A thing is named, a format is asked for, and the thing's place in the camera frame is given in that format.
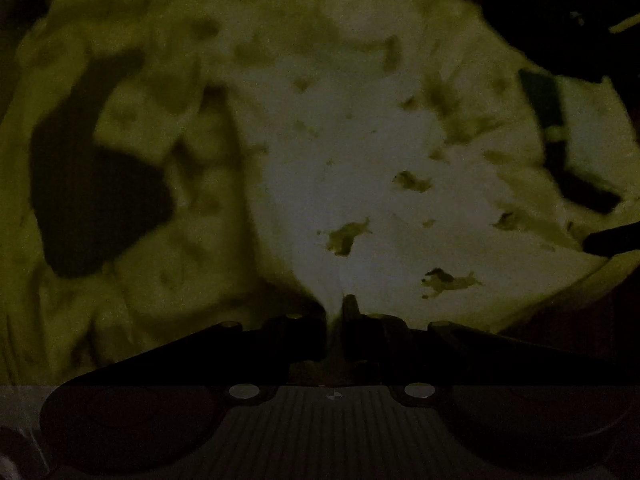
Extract white patterned small garment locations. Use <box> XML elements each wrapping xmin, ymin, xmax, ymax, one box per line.
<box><xmin>1</xmin><ymin>0</ymin><xmax>639</xmax><ymax>386</ymax></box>

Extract dark cloth item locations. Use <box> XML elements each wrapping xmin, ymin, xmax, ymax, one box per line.
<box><xmin>28</xmin><ymin>119</ymin><xmax>176</xmax><ymax>280</ymax></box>

